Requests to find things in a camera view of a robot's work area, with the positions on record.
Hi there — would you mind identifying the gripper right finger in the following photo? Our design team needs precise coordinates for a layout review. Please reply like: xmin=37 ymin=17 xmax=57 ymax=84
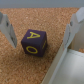
xmin=62 ymin=12 xmax=84 ymax=51

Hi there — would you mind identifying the white plastic box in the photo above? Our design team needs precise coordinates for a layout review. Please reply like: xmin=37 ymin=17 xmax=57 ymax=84
xmin=41 ymin=23 xmax=84 ymax=84

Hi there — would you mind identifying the purple block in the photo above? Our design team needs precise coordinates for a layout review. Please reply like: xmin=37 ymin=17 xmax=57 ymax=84
xmin=20 ymin=29 xmax=48 ymax=58

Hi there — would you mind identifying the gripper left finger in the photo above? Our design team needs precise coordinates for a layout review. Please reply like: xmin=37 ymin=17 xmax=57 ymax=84
xmin=0 ymin=11 xmax=18 ymax=50

